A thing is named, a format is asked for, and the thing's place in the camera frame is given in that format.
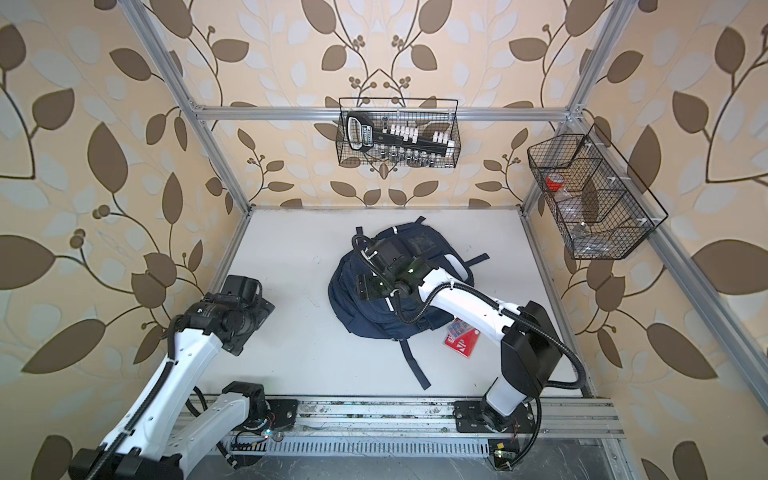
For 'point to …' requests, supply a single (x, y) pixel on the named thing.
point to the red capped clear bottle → (555, 181)
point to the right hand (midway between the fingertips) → (367, 290)
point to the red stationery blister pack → (462, 337)
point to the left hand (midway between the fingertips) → (263, 317)
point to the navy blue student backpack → (383, 317)
